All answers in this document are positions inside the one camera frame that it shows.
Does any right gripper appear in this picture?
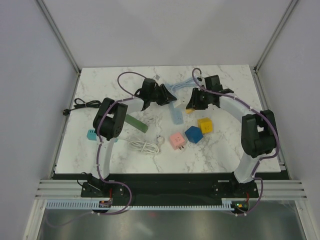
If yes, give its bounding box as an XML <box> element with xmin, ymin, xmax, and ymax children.
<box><xmin>186</xmin><ymin>87</ymin><xmax>212</xmax><ymax>110</ymax></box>

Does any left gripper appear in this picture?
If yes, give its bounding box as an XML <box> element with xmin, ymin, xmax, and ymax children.
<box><xmin>149</xmin><ymin>84</ymin><xmax>176</xmax><ymax>106</ymax></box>

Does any small yellow plug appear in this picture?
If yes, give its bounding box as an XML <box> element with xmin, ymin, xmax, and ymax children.
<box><xmin>185</xmin><ymin>108</ymin><xmax>195</xmax><ymax>114</ymax></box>

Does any small white plug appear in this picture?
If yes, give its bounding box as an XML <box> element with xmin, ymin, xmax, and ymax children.
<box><xmin>173</xmin><ymin>99</ymin><xmax>184</xmax><ymax>108</ymax></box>

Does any light blue power strip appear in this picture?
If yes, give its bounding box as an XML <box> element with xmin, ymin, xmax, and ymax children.
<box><xmin>168</xmin><ymin>102</ymin><xmax>184</xmax><ymax>125</ymax></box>

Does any yellow cube plug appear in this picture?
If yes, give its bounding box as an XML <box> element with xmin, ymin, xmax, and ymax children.
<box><xmin>197</xmin><ymin>117</ymin><xmax>213</xmax><ymax>134</ymax></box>

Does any blue cube plug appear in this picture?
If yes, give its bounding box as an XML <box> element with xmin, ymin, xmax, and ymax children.
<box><xmin>184</xmin><ymin>126</ymin><xmax>204</xmax><ymax>144</ymax></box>

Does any green power strip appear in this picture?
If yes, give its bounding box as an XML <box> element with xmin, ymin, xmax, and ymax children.
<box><xmin>124</xmin><ymin>114</ymin><xmax>149</xmax><ymax>133</ymax></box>

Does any pink cube socket adapter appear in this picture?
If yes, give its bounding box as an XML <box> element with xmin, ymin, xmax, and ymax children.
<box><xmin>169</xmin><ymin>132</ymin><xmax>186</xmax><ymax>150</ymax></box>

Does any teal power strip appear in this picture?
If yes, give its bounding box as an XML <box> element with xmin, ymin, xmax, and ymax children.
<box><xmin>86</xmin><ymin>129</ymin><xmax>109</xmax><ymax>144</ymax></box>

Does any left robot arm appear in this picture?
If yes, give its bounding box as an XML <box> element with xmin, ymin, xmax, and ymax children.
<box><xmin>92</xmin><ymin>78</ymin><xmax>177</xmax><ymax>197</ymax></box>

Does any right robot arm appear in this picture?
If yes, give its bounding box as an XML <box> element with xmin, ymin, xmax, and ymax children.
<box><xmin>186</xmin><ymin>75</ymin><xmax>280</xmax><ymax>197</ymax></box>

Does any light blue coiled cable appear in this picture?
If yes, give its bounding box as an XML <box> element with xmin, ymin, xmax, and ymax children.
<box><xmin>163</xmin><ymin>76</ymin><xmax>198</xmax><ymax>95</ymax></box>

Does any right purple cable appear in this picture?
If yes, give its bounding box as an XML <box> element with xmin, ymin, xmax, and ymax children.
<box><xmin>191</xmin><ymin>67</ymin><xmax>280</xmax><ymax>217</ymax></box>

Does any purple cable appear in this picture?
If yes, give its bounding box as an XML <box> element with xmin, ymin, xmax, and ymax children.
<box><xmin>96</xmin><ymin>71</ymin><xmax>151</xmax><ymax>227</ymax></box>
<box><xmin>191</xmin><ymin>67</ymin><xmax>280</xmax><ymax>217</ymax></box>

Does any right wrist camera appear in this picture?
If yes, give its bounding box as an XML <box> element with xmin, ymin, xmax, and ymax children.
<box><xmin>219</xmin><ymin>88</ymin><xmax>234</xmax><ymax>95</ymax></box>

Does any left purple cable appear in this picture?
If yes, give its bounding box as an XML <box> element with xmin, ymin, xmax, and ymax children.
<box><xmin>96</xmin><ymin>71</ymin><xmax>151</xmax><ymax>227</ymax></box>

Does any white coiled cable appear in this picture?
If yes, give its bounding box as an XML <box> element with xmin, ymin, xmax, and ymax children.
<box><xmin>118</xmin><ymin>136</ymin><xmax>166</xmax><ymax>155</ymax></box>

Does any black power cable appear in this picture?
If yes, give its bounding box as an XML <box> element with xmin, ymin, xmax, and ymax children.
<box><xmin>62</xmin><ymin>97</ymin><xmax>103</xmax><ymax>116</ymax></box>

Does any white cable duct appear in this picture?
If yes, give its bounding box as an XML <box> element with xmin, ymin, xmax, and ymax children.
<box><xmin>45</xmin><ymin>198</ymin><xmax>235</xmax><ymax>211</ymax></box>

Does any aluminium frame rail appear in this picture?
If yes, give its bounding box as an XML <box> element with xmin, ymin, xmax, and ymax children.
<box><xmin>35</xmin><ymin>179</ymin><xmax>307</xmax><ymax>201</ymax></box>

